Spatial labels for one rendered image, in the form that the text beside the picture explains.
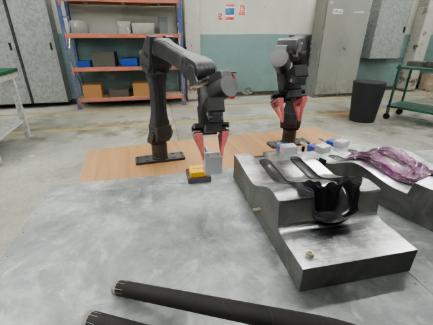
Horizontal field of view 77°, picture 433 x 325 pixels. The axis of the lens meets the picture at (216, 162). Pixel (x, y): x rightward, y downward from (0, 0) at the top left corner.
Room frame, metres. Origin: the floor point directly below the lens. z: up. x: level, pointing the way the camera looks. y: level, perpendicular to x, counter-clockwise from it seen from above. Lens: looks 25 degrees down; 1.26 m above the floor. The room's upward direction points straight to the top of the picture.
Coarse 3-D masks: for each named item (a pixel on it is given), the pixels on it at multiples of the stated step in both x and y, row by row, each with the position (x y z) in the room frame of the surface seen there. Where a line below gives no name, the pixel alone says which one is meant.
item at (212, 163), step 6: (204, 156) 0.70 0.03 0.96; (210, 156) 0.70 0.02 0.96; (216, 156) 0.70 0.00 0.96; (204, 162) 0.70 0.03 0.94; (210, 162) 0.69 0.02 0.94; (216, 162) 0.69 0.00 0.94; (204, 168) 0.70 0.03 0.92; (210, 168) 0.69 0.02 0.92; (216, 168) 0.70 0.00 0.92; (210, 174) 0.69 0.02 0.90
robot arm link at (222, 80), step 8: (192, 72) 0.78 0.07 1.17; (216, 72) 0.74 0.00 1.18; (224, 72) 0.73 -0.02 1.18; (192, 80) 0.78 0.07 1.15; (200, 80) 0.77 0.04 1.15; (208, 80) 0.76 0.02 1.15; (216, 80) 0.74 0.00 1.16; (224, 80) 0.72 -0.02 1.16; (232, 80) 0.74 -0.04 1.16; (208, 88) 0.75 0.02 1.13; (216, 88) 0.72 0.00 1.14; (224, 88) 0.71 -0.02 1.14; (232, 88) 0.73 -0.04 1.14; (216, 96) 0.73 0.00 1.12; (224, 96) 0.71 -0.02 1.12; (232, 96) 0.72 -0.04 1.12
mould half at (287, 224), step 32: (256, 160) 0.82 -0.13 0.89; (288, 160) 0.82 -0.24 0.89; (256, 192) 0.64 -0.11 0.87; (288, 192) 0.54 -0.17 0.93; (288, 224) 0.50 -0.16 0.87; (320, 224) 0.51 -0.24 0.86; (352, 224) 0.52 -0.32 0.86; (384, 224) 0.52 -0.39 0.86; (288, 256) 0.44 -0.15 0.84; (320, 256) 0.42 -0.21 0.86; (352, 256) 0.42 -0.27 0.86; (384, 256) 0.42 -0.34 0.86
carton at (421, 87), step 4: (424, 76) 7.19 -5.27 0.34; (428, 76) 7.07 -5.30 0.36; (432, 76) 6.97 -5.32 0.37; (420, 80) 7.26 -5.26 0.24; (424, 80) 7.15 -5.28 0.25; (428, 80) 7.03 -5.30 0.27; (432, 80) 6.94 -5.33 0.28; (420, 84) 7.22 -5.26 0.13; (424, 84) 7.10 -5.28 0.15; (428, 84) 6.99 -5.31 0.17; (432, 84) 6.91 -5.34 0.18; (420, 88) 7.18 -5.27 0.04; (424, 88) 7.08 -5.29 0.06; (428, 88) 6.97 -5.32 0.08; (432, 88) 6.88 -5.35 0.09
